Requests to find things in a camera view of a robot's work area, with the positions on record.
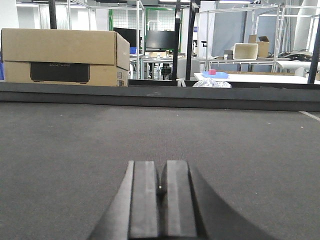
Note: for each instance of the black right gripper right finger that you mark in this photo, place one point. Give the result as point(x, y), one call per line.
point(192, 210)

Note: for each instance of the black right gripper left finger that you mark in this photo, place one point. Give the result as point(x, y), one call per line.
point(133, 214)

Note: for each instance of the white open bin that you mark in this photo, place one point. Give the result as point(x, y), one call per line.
point(245, 51)

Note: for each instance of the crumpled clear plastic bag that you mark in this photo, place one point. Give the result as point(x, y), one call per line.
point(211, 83)

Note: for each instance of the light blue tray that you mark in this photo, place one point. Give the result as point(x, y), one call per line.
point(217, 75)

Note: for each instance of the white side table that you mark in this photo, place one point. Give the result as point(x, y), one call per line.
point(259, 78)

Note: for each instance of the pink cube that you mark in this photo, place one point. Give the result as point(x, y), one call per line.
point(212, 72)

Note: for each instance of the large cardboard box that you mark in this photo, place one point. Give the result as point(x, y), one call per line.
point(65, 57)

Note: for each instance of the black computer monitor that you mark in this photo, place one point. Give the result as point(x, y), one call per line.
point(160, 39)

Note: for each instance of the small brown cardboard box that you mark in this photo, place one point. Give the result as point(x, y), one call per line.
point(263, 44)

